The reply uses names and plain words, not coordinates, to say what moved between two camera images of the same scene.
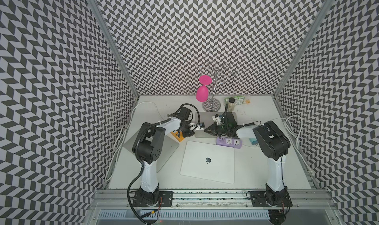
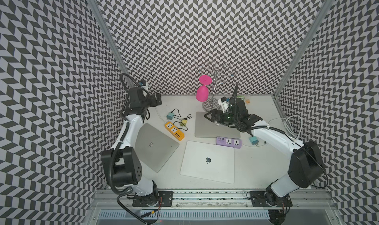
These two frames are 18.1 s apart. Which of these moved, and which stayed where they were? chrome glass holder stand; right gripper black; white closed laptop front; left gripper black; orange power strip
Moved: left gripper black; right gripper black
Stayed: white closed laptop front; orange power strip; chrome glass holder stand
